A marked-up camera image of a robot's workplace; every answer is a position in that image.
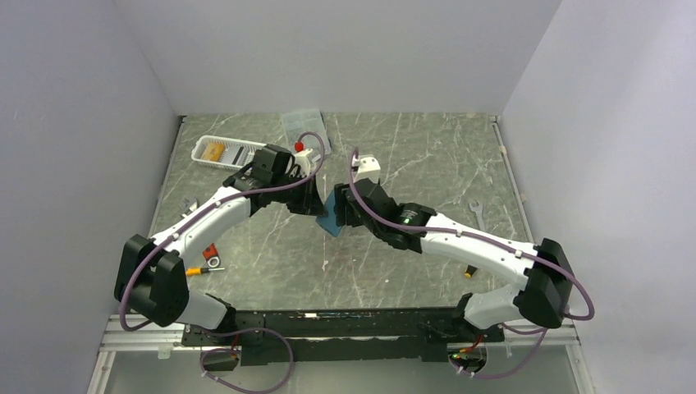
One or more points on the clear plastic screw box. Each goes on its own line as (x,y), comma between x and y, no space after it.
(304,120)

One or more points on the white plastic basket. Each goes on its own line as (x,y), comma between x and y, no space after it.
(224,153)

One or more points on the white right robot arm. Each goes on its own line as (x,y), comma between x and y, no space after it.
(537,276)

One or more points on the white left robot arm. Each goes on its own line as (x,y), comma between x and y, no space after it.
(151,279)

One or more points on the orange utility knife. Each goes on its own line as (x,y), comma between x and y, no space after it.
(211,256)

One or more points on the chrome open-end wrench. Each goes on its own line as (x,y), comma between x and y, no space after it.
(477,209)

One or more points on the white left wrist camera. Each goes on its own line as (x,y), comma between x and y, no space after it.
(304,158)

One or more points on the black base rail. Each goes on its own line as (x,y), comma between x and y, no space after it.
(270,336)

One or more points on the blue card holder wallet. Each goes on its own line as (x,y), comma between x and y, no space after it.
(328,222)

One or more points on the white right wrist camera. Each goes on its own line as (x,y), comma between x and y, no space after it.
(365,167)

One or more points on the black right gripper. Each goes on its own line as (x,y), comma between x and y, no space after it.
(341,204)

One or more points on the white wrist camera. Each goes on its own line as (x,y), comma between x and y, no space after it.
(304,158)
(365,167)

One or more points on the orange handled screwdriver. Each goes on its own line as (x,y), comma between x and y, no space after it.
(192,272)

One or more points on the gold credit card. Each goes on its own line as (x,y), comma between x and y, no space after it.
(213,152)

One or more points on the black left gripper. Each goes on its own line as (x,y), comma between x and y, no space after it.
(310,203)

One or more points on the yellow black screwdriver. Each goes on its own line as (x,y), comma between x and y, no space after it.
(470,271)

